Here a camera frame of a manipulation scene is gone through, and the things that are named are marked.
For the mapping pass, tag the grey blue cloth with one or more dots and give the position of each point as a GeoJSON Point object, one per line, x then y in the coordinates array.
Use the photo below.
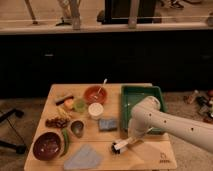
{"type": "Point", "coordinates": [86, 157]}

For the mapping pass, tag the orange fruit toy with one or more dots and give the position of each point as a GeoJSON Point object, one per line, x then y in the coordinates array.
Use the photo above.
{"type": "Point", "coordinates": [68, 103]}

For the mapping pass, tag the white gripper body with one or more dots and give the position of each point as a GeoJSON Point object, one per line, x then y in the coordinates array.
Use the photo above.
{"type": "Point", "coordinates": [136, 130]}

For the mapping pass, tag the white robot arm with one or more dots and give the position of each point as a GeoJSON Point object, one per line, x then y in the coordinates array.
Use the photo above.
{"type": "Point", "coordinates": [146, 114]}

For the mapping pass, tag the white spoon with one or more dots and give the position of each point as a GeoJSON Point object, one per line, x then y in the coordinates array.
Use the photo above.
{"type": "Point", "coordinates": [104, 82]}

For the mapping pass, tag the dark red bowl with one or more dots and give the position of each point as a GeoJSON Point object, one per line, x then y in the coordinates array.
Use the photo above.
{"type": "Point", "coordinates": [47, 146]}

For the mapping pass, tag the dark red grapes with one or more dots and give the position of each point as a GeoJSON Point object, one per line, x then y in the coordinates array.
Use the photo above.
{"type": "Point", "coordinates": [57, 122]}

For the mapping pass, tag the orange bowl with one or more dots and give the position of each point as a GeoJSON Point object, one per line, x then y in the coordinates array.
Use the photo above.
{"type": "Point", "coordinates": [95, 94]}

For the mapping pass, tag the dark brown eraser block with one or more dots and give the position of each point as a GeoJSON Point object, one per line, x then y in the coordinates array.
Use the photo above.
{"type": "Point", "coordinates": [62, 99]}

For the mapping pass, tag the green plastic tray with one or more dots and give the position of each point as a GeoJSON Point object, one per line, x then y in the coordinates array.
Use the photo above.
{"type": "Point", "coordinates": [131, 95]}

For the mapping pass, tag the blue sponge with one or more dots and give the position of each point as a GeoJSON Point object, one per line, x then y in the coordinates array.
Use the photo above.
{"type": "Point", "coordinates": [107, 124]}

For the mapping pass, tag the yellow corn toy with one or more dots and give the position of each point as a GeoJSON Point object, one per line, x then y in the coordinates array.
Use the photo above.
{"type": "Point", "coordinates": [63, 113]}

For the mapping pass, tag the light green cup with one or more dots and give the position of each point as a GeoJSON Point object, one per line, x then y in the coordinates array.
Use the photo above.
{"type": "Point", "coordinates": [79, 105]}

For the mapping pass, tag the white round container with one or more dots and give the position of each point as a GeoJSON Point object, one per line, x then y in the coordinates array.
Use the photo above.
{"type": "Point", "coordinates": [95, 110]}

